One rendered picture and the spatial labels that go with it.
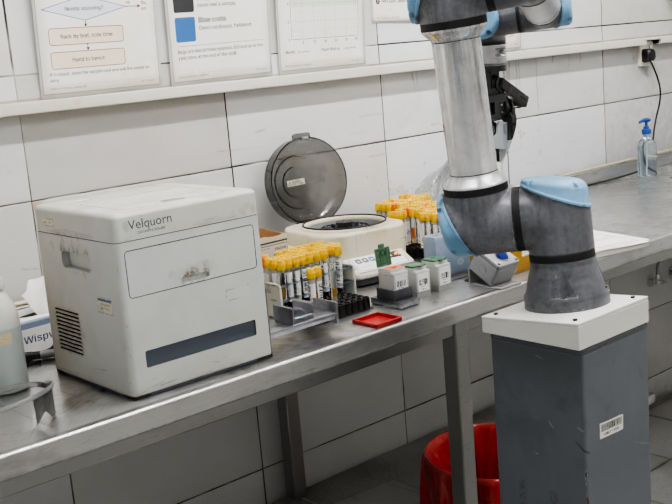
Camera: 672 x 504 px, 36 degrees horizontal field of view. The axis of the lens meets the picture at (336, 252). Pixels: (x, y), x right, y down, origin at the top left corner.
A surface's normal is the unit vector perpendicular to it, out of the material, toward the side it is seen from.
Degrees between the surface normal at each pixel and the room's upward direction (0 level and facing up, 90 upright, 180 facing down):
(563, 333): 90
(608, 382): 90
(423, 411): 90
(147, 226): 90
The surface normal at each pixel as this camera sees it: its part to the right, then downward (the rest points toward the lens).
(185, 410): 0.66, 0.09
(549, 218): -0.26, 0.16
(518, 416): -0.74, 0.19
